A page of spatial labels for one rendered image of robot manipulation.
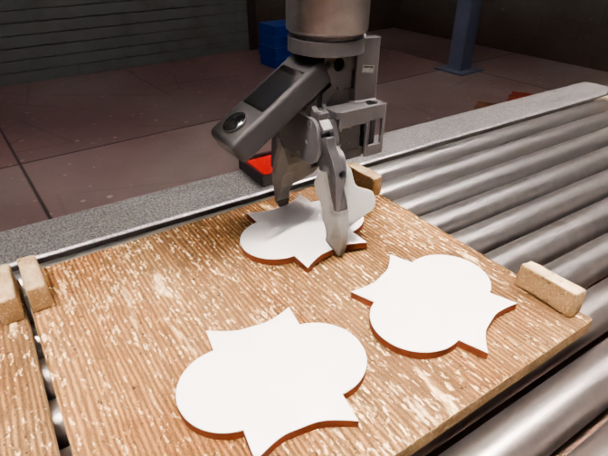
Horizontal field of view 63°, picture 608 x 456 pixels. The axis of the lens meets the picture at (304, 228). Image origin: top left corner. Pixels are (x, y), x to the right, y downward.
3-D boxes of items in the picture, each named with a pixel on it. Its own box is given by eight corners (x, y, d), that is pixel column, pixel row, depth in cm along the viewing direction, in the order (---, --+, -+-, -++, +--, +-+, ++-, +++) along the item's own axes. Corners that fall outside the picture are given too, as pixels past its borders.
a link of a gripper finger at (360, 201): (393, 242, 51) (373, 155, 49) (346, 261, 48) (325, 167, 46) (374, 242, 53) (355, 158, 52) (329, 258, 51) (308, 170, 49)
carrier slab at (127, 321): (25, 287, 49) (20, 274, 49) (347, 185, 69) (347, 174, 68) (131, 652, 25) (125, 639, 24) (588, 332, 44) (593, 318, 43)
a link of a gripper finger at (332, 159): (356, 208, 47) (336, 116, 45) (344, 212, 46) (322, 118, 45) (329, 209, 51) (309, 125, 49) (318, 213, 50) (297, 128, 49)
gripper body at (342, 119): (383, 159, 51) (395, 36, 45) (314, 178, 47) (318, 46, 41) (338, 137, 56) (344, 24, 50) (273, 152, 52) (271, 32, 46)
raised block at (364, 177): (343, 181, 66) (343, 162, 65) (353, 177, 67) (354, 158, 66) (371, 198, 62) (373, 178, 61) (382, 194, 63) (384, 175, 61)
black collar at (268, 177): (238, 168, 74) (238, 157, 74) (281, 156, 78) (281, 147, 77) (262, 187, 69) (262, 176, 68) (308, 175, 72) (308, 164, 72)
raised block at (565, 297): (511, 284, 47) (517, 262, 46) (523, 278, 48) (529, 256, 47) (569, 320, 43) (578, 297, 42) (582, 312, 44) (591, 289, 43)
